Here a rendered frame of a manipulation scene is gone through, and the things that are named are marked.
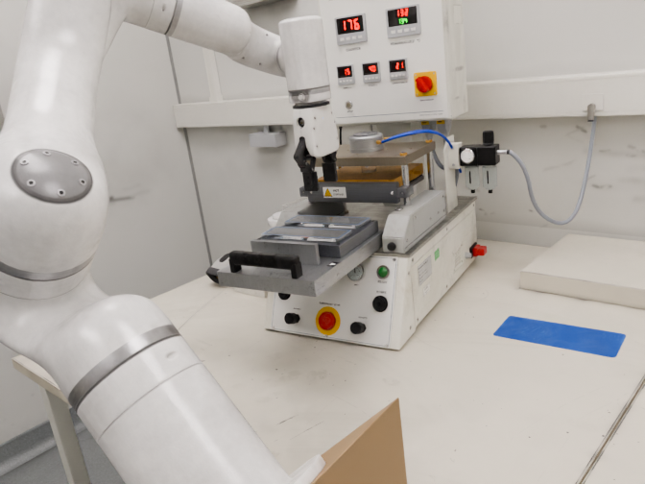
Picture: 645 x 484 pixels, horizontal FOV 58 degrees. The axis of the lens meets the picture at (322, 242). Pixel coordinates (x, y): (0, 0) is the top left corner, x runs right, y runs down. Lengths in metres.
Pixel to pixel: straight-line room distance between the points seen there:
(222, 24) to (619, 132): 1.01
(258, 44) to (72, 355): 0.81
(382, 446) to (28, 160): 0.43
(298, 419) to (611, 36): 1.14
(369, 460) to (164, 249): 2.22
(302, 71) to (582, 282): 0.76
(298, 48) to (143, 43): 1.60
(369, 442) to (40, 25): 0.64
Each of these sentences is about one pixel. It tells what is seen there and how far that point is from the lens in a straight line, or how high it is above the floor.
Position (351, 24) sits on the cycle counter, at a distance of 1.52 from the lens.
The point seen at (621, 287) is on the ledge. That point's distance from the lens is 1.39.
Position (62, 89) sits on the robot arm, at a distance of 0.79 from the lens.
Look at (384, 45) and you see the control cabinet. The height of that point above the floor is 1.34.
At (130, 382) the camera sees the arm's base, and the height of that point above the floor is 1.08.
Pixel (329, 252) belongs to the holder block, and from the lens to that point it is 1.11.
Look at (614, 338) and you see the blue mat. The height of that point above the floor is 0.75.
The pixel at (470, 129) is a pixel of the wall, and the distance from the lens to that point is 1.79.
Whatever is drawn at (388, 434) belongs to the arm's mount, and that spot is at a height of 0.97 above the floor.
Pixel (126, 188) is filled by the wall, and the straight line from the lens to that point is 2.62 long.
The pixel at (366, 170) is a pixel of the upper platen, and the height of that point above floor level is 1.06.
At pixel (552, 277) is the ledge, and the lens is 1.43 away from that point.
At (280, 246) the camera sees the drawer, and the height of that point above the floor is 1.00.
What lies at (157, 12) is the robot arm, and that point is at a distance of 1.07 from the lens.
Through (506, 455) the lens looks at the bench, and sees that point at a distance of 0.95.
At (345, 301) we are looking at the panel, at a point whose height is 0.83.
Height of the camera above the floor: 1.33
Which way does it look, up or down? 17 degrees down
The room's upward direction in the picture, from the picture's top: 8 degrees counter-clockwise
